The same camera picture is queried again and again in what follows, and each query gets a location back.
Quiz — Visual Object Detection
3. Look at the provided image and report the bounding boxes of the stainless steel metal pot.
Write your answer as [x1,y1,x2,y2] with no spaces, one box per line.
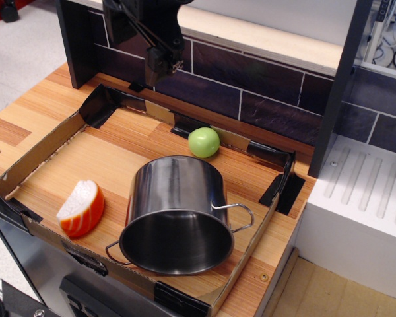
[115,155,236,276]

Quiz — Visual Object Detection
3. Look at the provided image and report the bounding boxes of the dark grey vertical post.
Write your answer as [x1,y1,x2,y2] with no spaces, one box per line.
[308,0,372,178]

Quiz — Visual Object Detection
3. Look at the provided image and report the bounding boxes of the cables behind white frame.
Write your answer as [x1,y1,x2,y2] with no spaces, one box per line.
[362,0,396,72]

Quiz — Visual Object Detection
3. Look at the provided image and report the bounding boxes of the orange salmon sushi toy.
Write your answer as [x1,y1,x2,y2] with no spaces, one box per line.
[57,180,104,238]

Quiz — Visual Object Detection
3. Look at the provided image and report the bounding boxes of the green toy apple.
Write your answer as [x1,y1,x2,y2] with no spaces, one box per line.
[188,127,220,158]

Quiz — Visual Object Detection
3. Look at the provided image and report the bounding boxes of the white dish drying rack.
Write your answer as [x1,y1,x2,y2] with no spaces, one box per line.
[306,135,396,244]

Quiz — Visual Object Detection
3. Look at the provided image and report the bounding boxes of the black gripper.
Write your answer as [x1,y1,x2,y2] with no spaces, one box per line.
[102,1,185,87]

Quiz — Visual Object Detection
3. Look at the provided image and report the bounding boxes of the cardboard fence with black tape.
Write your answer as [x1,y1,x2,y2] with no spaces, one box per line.
[0,85,305,316]

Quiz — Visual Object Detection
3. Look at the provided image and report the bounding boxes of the dark left shelf post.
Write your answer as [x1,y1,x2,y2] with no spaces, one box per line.
[55,0,98,89]

